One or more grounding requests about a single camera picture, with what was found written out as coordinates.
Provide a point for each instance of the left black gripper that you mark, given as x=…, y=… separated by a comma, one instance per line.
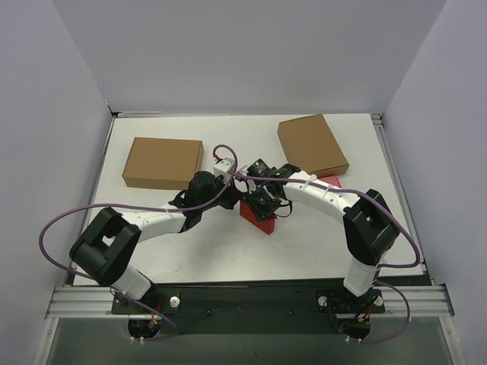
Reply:
x=231, y=197

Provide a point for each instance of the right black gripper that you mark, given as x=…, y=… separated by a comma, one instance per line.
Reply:
x=262, y=204

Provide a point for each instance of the red paper box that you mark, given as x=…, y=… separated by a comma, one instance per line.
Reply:
x=267, y=226

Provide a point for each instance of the brown cardboard box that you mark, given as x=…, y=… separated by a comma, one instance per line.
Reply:
x=162, y=163
x=308, y=143

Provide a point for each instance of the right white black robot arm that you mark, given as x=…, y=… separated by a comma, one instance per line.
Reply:
x=369, y=233

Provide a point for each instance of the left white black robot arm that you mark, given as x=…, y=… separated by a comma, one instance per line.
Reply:
x=106, y=246

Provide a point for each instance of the pink paper box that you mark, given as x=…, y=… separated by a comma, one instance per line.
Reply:
x=332, y=180

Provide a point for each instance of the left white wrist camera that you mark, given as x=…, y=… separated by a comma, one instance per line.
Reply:
x=224, y=169

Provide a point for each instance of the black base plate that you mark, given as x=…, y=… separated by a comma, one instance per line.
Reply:
x=306, y=306

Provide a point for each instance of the aluminium frame rail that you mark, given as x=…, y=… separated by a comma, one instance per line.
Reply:
x=96, y=302

